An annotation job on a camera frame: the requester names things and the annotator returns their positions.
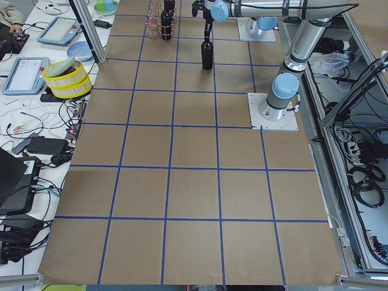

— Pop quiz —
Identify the dark bottle in basket near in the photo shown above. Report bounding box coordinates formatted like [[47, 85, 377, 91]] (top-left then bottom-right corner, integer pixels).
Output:
[[161, 11, 172, 41]]

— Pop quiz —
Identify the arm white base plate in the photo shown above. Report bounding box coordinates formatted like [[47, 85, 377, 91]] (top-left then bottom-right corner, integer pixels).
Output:
[[237, 17, 277, 42], [247, 93, 298, 132]]

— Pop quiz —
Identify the teach pendant far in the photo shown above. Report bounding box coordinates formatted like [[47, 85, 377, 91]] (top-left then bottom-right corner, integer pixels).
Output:
[[37, 16, 81, 46]]

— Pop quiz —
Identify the black power adapter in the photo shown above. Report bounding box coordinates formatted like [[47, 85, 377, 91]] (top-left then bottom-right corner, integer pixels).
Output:
[[93, 19, 112, 29]]

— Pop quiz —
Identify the black laptop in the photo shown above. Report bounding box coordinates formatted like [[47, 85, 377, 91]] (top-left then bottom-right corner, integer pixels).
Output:
[[1, 149, 41, 215]]

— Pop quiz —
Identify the blue plate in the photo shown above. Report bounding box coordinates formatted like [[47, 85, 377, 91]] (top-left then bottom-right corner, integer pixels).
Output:
[[67, 41, 93, 62]]

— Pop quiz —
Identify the teach pendant near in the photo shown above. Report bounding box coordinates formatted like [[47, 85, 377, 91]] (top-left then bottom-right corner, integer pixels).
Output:
[[2, 57, 51, 96]]

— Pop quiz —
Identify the copper wire wine basket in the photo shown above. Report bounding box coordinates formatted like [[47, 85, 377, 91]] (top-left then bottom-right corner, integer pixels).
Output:
[[145, 1, 176, 38]]

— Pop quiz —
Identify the dark wine bottle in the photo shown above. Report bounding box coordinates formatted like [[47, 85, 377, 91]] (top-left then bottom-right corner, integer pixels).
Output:
[[201, 38, 213, 70]]

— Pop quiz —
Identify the white crumpled cloth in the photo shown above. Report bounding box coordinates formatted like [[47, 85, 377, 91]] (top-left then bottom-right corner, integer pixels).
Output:
[[312, 52, 350, 78]]

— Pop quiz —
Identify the large black power brick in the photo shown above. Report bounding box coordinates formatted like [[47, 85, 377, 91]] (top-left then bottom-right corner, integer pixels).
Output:
[[27, 137, 69, 155]]

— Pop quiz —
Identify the dark bottle in basket far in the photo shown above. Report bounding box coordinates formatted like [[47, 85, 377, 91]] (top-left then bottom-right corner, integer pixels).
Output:
[[164, 0, 175, 13]]

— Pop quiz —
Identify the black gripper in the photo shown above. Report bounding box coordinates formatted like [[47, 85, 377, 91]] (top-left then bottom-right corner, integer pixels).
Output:
[[192, 0, 215, 40]]

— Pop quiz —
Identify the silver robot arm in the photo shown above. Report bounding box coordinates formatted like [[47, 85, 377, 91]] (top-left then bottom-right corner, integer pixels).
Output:
[[247, 17, 279, 37], [192, 0, 357, 121]]

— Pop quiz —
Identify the dark bottle in basket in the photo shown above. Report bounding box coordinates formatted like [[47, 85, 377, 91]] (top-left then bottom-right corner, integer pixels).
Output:
[[161, 11, 172, 41], [164, 0, 175, 13]]

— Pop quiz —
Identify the teach pendant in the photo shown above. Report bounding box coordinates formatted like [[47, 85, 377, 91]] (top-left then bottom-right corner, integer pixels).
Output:
[[37, 16, 81, 46], [2, 57, 51, 96]]

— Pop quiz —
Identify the green bowl with blocks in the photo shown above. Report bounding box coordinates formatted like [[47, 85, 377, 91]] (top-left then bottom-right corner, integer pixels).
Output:
[[93, 0, 118, 16]]

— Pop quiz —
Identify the aluminium frame post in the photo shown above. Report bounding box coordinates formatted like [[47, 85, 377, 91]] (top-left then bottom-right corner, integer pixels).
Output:
[[69, 0, 106, 66]]

